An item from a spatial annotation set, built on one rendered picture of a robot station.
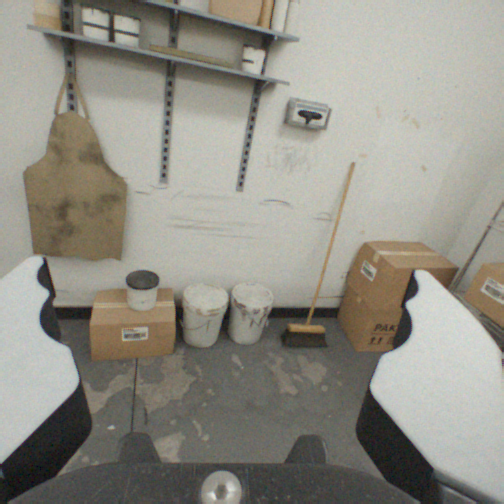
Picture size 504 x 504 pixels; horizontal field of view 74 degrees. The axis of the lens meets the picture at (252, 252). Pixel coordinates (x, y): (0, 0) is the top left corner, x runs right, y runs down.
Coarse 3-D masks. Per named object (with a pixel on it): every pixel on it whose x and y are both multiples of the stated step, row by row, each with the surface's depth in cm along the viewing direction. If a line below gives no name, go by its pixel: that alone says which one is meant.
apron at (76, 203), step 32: (64, 128) 173; (64, 160) 180; (96, 160) 185; (32, 192) 184; (64, 192) 188; (96, 192) 191; (32, 224) 193; (64, 224) 196; (96, 224) 199; (64, 256) 206; (96, 256) 209
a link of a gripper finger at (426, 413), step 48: (432, 288) 11; (432, 336) 9; (480, 336) 9; (384, 384) 7; (432, 384) 7; (480, 384) 7; (384, 432) 7; (432, 432) 6; (480, 432) 6; (480, 480) 6
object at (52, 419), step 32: (0, 288) 9; (32, 288) 10; (0, 320) 8; (32, 320) 8; (0, 352) 7; (32, 352) 7; (64, 352) 8; (0, 384) 7; (32, 384) 7; (64, 384) 7; (0, 416) 6; (32, 416) 6; (64, 416) 6; (0, 448) 6; (32, 448) 6; (64, 448) 7; (32, 480) 6
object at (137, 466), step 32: (128, 448) 6; (320, 448) 6; (64, 480) 5; (96, 480) 5; (128, 480) 5; (160, 480) 5; (192, 480) 5; (224, 480) 5; (256, 480) 5; (288, 480) 5; (320, 480) 5; (352, 480) 5
